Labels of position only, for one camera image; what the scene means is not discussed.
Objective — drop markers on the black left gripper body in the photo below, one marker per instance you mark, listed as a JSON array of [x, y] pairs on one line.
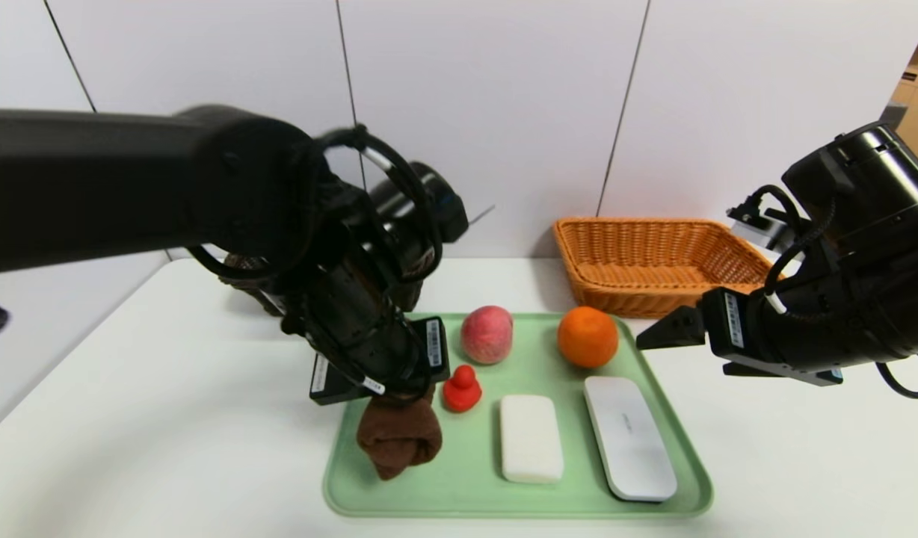
[[432, 344]]

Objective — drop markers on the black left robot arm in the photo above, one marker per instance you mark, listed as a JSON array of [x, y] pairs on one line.
[[130, 187]]

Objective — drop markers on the orange fruit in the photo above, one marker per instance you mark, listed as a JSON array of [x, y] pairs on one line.
[[587, 338]]

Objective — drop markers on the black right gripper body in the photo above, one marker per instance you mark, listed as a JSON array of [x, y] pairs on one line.
[[730, 321]]

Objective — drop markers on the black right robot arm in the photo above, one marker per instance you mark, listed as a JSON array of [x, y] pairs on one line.
[[878, 299]]

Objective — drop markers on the white soap bar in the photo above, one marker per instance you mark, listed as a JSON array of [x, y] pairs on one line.
[[531, 438]]

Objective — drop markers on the dark brown wicker basket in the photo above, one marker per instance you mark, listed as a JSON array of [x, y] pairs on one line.
[[261, 295]]

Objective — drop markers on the light green plastic tray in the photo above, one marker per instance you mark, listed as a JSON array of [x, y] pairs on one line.
[[466, 493]]

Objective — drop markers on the red rubber duck toy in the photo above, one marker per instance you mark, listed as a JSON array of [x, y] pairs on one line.
[[462, 394]]

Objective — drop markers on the red pink peach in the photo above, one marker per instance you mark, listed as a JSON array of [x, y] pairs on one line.
[[487, 335]]

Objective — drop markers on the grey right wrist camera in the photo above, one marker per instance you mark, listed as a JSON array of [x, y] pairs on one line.
[[762, 232]]

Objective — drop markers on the white oblong case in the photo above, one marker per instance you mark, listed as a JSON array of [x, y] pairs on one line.
[[629, 438]]

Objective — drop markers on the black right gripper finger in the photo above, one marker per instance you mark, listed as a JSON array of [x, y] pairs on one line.
[[679, 332]]

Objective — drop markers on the brown towel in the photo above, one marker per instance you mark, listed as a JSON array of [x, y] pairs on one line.
[[399, 441]]

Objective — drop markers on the orange wicker basket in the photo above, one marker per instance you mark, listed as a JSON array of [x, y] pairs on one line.
[[653, 261]]

